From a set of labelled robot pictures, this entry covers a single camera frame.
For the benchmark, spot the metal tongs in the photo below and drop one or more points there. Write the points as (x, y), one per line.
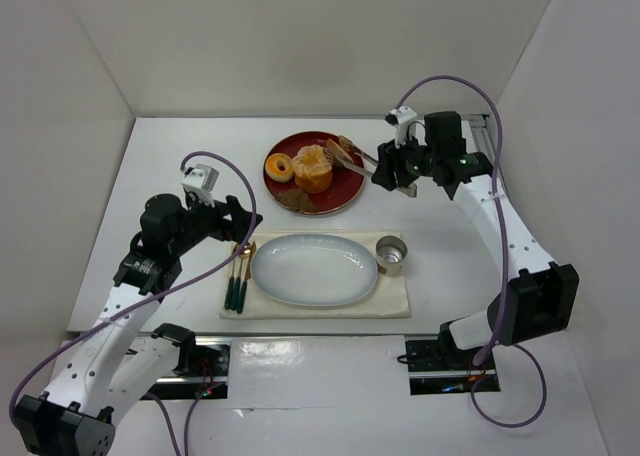
(359, 157)

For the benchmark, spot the sugared brioche bun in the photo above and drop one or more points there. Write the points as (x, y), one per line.
(312, 171)

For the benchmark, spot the bagel bread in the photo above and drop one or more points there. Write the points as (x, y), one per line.
(278, 167)

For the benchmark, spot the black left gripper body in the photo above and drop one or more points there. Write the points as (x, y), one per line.
(230, 214)

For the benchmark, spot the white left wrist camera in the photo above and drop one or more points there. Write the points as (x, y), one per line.
(200, 178)

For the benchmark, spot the pale blue oval plate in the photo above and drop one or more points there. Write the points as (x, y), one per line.
(314, 270)

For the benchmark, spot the brown croissant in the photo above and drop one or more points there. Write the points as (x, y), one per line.
(297, 200)

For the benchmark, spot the bread slice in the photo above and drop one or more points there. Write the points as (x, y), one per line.
(337, 151)

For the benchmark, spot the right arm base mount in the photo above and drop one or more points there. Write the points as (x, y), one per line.
(436, 366)

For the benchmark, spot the gold fork green handle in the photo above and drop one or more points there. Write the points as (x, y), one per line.
(233, 283)

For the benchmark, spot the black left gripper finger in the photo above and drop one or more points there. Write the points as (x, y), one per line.
(237, 212)
(235, 232)

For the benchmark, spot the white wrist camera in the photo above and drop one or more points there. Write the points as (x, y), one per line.
(200, 178)
(401, 119)

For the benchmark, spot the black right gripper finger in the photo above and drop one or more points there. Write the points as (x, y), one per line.
(388, 154)
(385, 177)

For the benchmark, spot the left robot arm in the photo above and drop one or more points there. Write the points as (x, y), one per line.
(78, 412)

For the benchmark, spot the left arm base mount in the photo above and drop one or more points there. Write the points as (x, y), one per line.
(206, 374)

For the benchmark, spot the red round plate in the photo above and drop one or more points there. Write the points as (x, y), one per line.
(345, 185)

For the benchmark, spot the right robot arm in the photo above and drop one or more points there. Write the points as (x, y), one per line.
(537, 294)

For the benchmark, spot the gold spoon green handle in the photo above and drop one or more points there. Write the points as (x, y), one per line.
(244, 256)

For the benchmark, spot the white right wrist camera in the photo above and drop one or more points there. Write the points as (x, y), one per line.
(401, 119)

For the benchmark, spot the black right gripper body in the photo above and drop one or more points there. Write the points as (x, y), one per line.
(395, 164)

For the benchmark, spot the metal cup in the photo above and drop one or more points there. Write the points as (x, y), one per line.
(390, 253)

